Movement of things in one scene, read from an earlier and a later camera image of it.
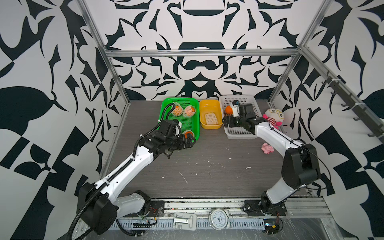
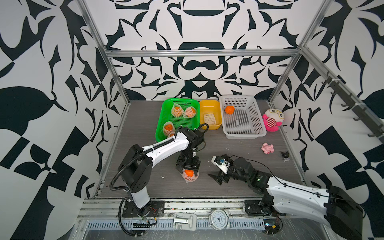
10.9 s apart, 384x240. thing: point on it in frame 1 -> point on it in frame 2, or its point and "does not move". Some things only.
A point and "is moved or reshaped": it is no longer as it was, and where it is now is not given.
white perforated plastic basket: [239, 132] does not move
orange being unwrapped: [228, 110] does not move
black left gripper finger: [187, 143] -> [179, 168]
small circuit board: [271, 226] does not move
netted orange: [186, 132] is moved or reshaped
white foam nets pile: [211, 118] does not move
